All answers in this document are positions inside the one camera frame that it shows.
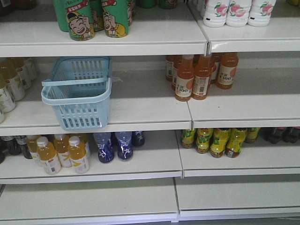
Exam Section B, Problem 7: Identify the green cartoon tea can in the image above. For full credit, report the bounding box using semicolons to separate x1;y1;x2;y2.
53;0;94;41
101;0;128;38

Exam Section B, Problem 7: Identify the yellow lemon tea bottle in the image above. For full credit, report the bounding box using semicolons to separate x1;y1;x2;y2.
195;128;214;154
210;128;231;158
180;129;197;149
225;127;247;158
245;127;261;143

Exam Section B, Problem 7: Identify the orange C100 juice bottle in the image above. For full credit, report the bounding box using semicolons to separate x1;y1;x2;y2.
217;52;239;90
175;55;194;102

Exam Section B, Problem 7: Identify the white metal shelving unit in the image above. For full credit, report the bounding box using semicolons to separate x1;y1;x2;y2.
0;0;300;225

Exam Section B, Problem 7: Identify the yellow orange drink bottle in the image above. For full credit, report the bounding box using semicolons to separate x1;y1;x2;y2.
68;136;90;174
54;134;72;168
37;136;61;175

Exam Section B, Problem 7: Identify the pale green drink bottle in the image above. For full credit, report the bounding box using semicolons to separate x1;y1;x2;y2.
11;57;32;90
0;74;16;113
0;59;26;102

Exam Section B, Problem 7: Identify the light blue plastic basket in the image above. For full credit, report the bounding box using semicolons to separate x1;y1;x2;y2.
41;56;112;130

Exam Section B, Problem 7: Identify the dark tea bottle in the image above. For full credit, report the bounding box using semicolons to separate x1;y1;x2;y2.
0;136;21;155
15;135;32;159

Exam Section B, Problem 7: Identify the coke bottle red label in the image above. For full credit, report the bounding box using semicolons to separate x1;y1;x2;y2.
262;127;287;144
282;127;300;143

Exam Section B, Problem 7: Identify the blue sports drink bottle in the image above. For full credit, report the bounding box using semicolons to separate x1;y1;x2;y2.
132;131;145;147
115;131;133;161
93;132;114;163

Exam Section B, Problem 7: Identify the white peach drink bottle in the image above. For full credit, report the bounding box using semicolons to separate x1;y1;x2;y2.
203;0;229;28
247;0;276;27
225;0;252;27

